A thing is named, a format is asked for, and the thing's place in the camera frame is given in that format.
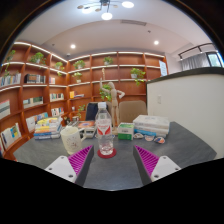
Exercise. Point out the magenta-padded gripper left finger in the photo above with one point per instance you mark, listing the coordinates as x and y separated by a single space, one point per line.
61 168

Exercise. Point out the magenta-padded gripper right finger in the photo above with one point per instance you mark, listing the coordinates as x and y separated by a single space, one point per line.
165 168

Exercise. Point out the clear plastic water bottle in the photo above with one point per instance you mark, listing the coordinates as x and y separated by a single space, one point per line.
104 128

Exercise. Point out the round printed badge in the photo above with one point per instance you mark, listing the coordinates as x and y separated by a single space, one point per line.
159 140
138 135
149 138

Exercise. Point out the cream mug with bear print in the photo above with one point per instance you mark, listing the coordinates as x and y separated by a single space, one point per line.
70 140

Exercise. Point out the colourful book stack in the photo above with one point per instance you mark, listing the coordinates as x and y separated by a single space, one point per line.
48 128

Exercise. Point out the flat round red coaster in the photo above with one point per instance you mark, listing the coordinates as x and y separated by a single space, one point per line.
113 155

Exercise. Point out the green and white box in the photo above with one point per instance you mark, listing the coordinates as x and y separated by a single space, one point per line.
125 131

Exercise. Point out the white partition with dark top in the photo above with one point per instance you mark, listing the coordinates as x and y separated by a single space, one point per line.
186 113

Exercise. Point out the dark chair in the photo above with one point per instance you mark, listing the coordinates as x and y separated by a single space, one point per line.
90 111

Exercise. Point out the beige chair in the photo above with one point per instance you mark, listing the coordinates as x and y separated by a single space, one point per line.
133 111

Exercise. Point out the wooden artist mannequin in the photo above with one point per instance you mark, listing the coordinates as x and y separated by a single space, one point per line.
114 100

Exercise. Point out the grey curtain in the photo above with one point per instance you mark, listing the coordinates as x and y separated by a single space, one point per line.
195 61

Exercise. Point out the recessed ceiling spotlight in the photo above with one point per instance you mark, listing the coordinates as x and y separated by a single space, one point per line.
72 46
156 42

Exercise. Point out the ceiling air vent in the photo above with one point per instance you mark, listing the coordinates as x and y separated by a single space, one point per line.
133 22

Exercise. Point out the multi-globe ceiling lamp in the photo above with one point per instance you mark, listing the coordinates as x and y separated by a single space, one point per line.
106 11

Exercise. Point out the white wall switch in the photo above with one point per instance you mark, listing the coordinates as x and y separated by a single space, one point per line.
159 99

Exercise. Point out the wooden wall shelf unit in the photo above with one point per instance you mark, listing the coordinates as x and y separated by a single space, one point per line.
36 96

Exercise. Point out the black track light rail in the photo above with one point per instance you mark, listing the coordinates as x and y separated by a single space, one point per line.
195 49

